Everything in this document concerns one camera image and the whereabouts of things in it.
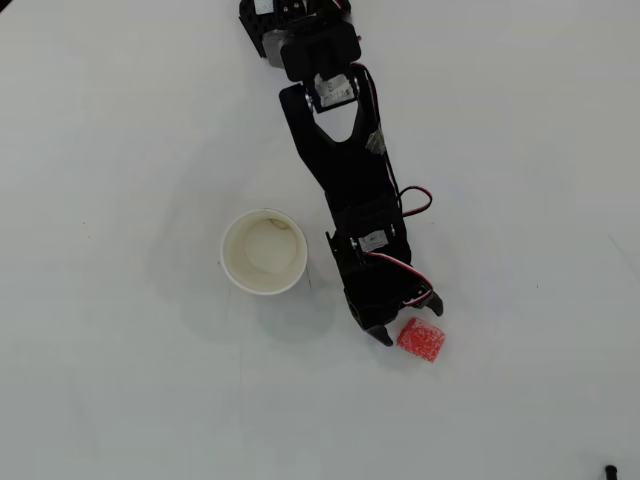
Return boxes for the red cube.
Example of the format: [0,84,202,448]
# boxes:
[396,315,447,364]

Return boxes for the white paper cup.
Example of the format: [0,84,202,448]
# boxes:
[220,208,309,296]

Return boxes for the red black looped arm cable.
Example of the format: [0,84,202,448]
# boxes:
[349,62,434,219]

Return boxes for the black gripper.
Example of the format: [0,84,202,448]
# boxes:
[341,260,445,348]

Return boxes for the red white black gripper cable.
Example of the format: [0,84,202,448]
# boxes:
[366,251,435,307]

